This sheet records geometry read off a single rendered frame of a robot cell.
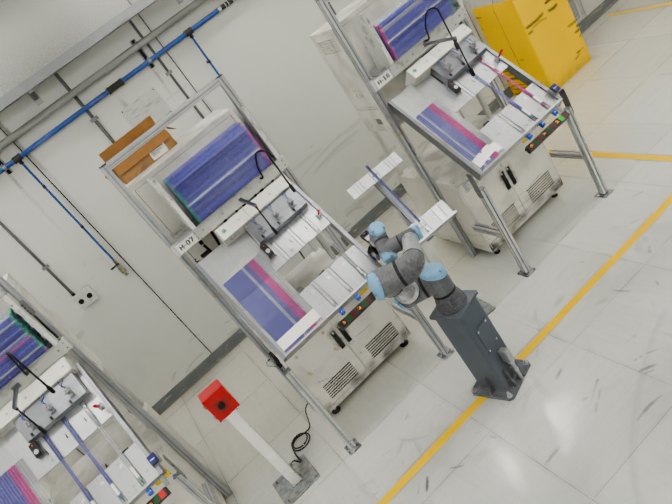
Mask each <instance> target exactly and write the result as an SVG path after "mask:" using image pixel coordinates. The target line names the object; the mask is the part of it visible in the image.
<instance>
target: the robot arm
mask: <svg viewBox="0 0 672 504"><path fill-rule="evenodd" d="M385 230H386V228H385V225H384V224H383V223H382V222H380V221H374V222H372V223H371V224H370V226H369V231H367V230H365V231H364V232H363V233H362V234H361V235H360V237H361V238H362V239H363V240H364V241H366V242H367V243H369V244H370V245H369V247H368V250H367V253H368V254H369V255H371V256H373V257H375V258H376V259H377V260H379V261H380V257H381V259H382V261H383V262H384V263H388V264H386V265H384V266H382V267H381V268H379V269H377V270H375V271H372V272H371V273H370V274H368V275H367V276H366V280H367V283H368V285H369V287H370V289H371V291H372V293H373V295H374V296H375V298H376V299H377V300H378V301H380V300H383V299H384V298H386V297H388V298H394V300H395V302H396V304H397V305H398V306H399V307H400V308H401V309H403V310H406V309H410V308H411V307H413V306H414V305H416V304H418V303H420V302H422V301H424V300H426V299H428V298H430V297H431V296H433V298H434V299H435V304H436V308H437V310H438V312H439V313H440V314H441V315H444V316H448V315H452V314H455V313H457V312H458V311H460V310H461V309H462V308H463V307H464V306H465V304H466V303H467V296H466V294H465V293H464V291H462V290H461V289H460V288H458V287H457V286H456V285H455V284H454V282H453V281H452V279H451V278H450V276H449V274H448V273H447V270H446V269H445V268H444V267H443V266H442V265H441V264H439V263H429V264H427V265H425V256H424V254H423V252H422V251H421V248H420V243H419V241H420V240H421V239H423V238H424V236H423V233H422V231H421V230H420V228H419V226H418V225H413V226H411V227H409V228H408V229H406V230H404V231H402V232H400V233H399V234H397V235H395V236H393V237H392V238H390V239H389V237H388V235H387V233H386V231H385ZM402 250H403V254H402V256H400V257H398V255H397V253H398V252H400V251H402ZM377 256H378V257H379V258H378V257H377Z"/></svg>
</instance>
